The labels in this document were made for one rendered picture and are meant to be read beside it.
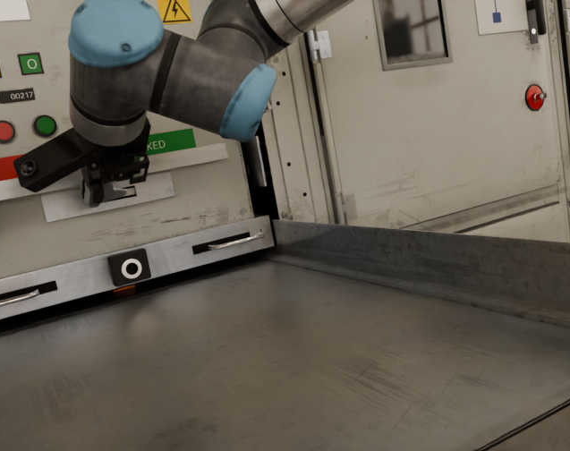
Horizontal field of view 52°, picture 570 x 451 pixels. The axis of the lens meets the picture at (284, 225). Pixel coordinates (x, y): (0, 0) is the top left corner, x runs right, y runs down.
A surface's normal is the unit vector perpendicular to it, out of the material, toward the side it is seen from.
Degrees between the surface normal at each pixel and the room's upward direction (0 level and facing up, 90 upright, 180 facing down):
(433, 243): 90
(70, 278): 90
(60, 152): 68
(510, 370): 0
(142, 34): 57
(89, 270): 90
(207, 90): 102
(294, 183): 90
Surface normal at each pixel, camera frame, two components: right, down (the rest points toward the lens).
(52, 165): -0.19, -0.21
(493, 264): -0.87, 0.22
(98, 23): 0.22, -0.47
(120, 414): -0.18, -0.97
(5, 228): 0.46, 0.04
